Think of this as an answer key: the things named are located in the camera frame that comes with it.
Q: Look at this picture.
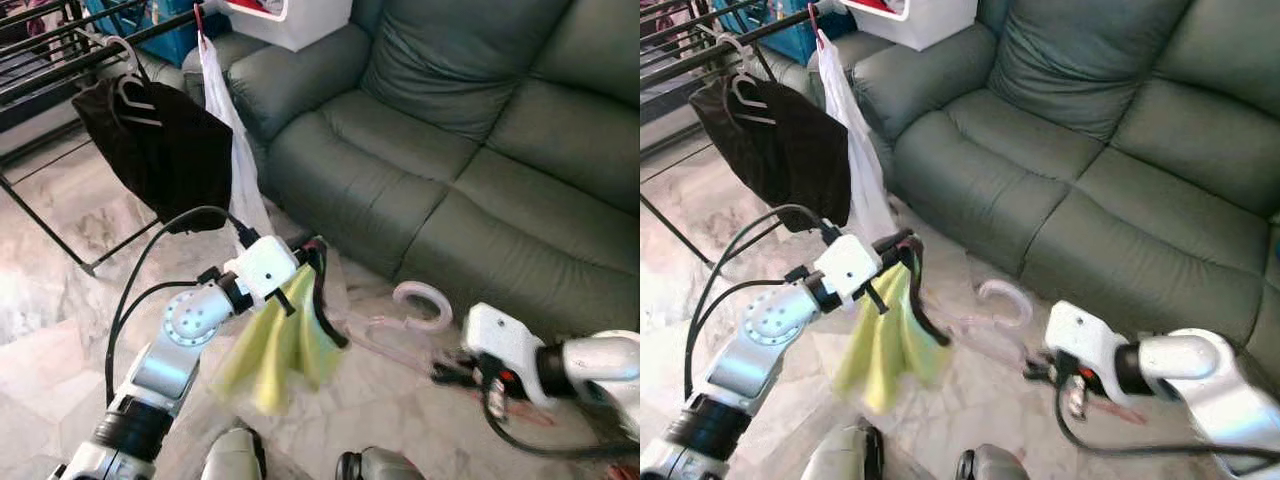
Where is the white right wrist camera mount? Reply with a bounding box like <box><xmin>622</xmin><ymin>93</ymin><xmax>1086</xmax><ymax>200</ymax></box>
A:
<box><xmin>1045</xmin><ymin>300</ymin><xmax>1131</xmax><ymax>401</ymax></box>
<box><xmin>462</xmin><ymin>302</ymin><xmax>549</xmax><ymax>406</ymax></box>

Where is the black metal drying rack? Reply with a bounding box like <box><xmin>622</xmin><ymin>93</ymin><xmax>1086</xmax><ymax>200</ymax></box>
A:
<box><xmin>0</xmin><ymin>0</ymin><xmax>236</xmax><ymax>276</ymax></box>
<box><xmin>640</xmin><ymin>0</ymin><xmax>851</xmax><ymax>266</ymax></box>

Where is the lime green garment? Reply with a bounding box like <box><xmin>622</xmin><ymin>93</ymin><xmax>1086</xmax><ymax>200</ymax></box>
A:
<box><xmin>215</xmin><ymin>262</ymin><xmax>346</xmax><ymax>416</ymax></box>
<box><xmin>830</xmin><ymin>262</ymin><xmax>951</xmax><ymax>416</ymax></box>

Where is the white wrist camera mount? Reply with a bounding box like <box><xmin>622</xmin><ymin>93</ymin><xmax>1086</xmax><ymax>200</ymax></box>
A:
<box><xmin>225</xmin><ymin>235</ymin><xmax>301</xmax><ymax>306</ymax></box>
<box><xmin>462</xmin><ymin>302</ymin><xmax>549</xmax><ymax>406</ymax></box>
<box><xmin>1045</xmin><ymin>300</ymin><xmax>1131</xmax><ymax>401</ymax></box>
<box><xmin>812</xmin><ymin>233</ymin><xmax>886</xmax><ymax>306</ymax></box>

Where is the blue storage bag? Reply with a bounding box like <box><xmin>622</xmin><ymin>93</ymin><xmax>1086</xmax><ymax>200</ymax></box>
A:
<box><xmin>85</xmin><ymin>0</ymin><xmax>231</xmax><ymax>66</ymax></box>
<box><xmin>710</xmin><ymin>0</ymin><xmax>851</xmax><ymax>66</ymax></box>

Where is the white storage box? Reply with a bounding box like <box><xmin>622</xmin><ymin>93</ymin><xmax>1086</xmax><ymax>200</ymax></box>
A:
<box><xmin>840</xmin><ymin>0</ymin><xmax>979</xmax><ymax>51</ymax></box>
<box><xmin>215</xmin><ymin>0</ymin><xmax>353</xmax><ymax>51</ymax></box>

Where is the dark green leather sofa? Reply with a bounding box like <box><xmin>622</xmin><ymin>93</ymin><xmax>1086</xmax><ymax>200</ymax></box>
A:
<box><xmin>770</xmin><ymin>0</ymin><xmax>1280</xmax><ymax>371</ymax></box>
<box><xmin>130</xmin><ymin>0</ymin><xmax>641</xmax><ymax>341</ymax></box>

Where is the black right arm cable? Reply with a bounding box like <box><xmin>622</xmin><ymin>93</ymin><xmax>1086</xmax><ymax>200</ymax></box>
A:
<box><xmin>1053</xmin><ymin>385</ymin><xmax>1231</xmax><ymax>463</ymax></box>
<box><xmin>483</xmin><ymin>380</ymin><xmax>641</xmax><ymax>461</ymax></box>

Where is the white hanging garment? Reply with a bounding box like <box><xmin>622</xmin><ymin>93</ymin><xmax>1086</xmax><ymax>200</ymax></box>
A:
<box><xmin>195</xmin><ymin>30</ymin><xmax>276</xmax><ymax>256</ymax></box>
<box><xmin>815</xmin><ymin>28</ymin><xmax>896</xmax><ymax>246</ymax></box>

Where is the black t-shirt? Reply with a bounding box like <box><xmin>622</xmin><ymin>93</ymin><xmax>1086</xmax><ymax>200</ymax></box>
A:
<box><xmin>72</xmin><ymin>75</ymin><xmax>236</xmax><ymax>233</ymax></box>
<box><xmin>688</xmin><ymin>72</ymin><xmax>851</xmax><ymax>233</ymax></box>

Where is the silver left robot leg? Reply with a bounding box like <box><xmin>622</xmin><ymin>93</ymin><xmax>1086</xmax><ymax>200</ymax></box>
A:
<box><xmin>800</xmin><ymin>422</ymin><xmax>883</xmax><ymax>480</ymax></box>
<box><xmin>200</xmin><ymin>425</ymin><xmax>269</xmax><ymax>480</ymax></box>

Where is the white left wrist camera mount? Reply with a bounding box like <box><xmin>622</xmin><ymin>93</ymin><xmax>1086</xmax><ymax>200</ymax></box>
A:
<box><xmin>225</xmin><ymin>235</ymin><xmax>301</xmax><ymax>306</ymax></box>
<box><xmin>812</xmin><ymin>233</ymin><xmax>886</xmax><ymax>306</ymax></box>

